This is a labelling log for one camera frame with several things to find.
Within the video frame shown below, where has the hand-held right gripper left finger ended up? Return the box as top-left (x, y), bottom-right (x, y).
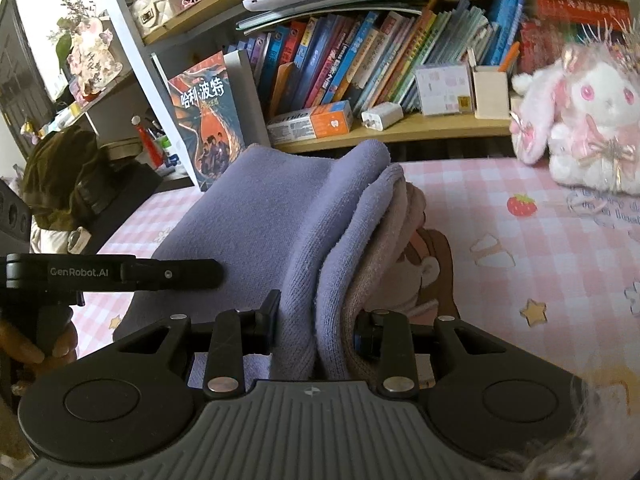
top-left (115, 289), bottom-right (282, 393)

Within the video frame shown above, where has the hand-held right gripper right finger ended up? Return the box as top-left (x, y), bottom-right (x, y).
top-left (352, 310), bottom-right (516, 395)

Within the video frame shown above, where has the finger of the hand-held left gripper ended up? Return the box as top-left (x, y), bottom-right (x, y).
top-left (120, 258), bottom-right (224, 291)

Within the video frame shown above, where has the purple and brown sweater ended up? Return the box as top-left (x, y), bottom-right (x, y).
top-left (112, 140), bottom-right (426, 396)

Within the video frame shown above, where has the person's left forearm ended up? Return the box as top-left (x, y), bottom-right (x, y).
top-left (0, 377), bottom-right (33, 463)

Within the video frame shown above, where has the person's left hand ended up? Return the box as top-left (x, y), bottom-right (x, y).
top-left (0, 317), bottom-right (80, 378)

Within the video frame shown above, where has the white wristwatch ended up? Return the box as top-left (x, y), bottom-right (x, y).
top-left (66, 226), bottom-right (92, 254)

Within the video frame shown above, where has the white tub with green lid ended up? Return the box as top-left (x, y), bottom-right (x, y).
top-left (161, 137), bottom-right (183, 167)

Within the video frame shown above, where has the fantasy novel book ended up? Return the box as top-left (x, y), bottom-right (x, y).
top-left (167, 51), bottom-right (248, 192)

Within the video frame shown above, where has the pink checkered cartoon desk mat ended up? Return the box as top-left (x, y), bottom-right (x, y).
top-left (70, 157), bottom-right (640, 461)

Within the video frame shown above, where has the orange and white box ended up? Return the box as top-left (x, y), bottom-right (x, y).
top-left (266, 101), bottom-right (354, 147)

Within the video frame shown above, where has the flower plaque ornament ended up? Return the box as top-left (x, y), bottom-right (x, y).
top-left (47, 0), bottom-right (123, 98)

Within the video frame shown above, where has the white wooden bookshelf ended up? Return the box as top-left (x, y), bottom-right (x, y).
top-left (30, 0), bottom-right (640, 196)

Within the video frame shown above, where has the white charger block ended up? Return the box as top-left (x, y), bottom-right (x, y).
top-left (361, 102), bottom-right (404, 134)

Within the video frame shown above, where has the white quilted handbag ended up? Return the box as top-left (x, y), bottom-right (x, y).
top-left (120, 0), bottom-right (185, 38)

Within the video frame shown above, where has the white card box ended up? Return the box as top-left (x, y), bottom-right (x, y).
top-left (415, 63), bottom-right (475, 117)

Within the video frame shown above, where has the row of colourful books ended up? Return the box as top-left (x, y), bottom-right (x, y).
top-left (222, 0), bottom-right (526, 121)

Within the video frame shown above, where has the wooden pen holder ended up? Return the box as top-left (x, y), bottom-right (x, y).
top-left (472, 65), bottom-right (511, 121)

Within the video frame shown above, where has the flat stack of thin booklets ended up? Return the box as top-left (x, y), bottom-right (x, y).
top-left (235, 0), bottom-right (426, 36)

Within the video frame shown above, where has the orange pen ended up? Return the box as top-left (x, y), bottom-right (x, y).
top-left (500, 42), bottom-right (521, 73)

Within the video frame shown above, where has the white pink plush bunny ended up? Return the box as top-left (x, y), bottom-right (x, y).
top-left (510, 20), bottom-right (640, 193)

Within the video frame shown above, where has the red patterned book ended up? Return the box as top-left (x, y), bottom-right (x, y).
top-left (520, 20), bottom-right (591, 76)

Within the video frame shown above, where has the red thick book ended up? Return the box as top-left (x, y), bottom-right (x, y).
top-left (532, 0), bottom-right (632, 26)

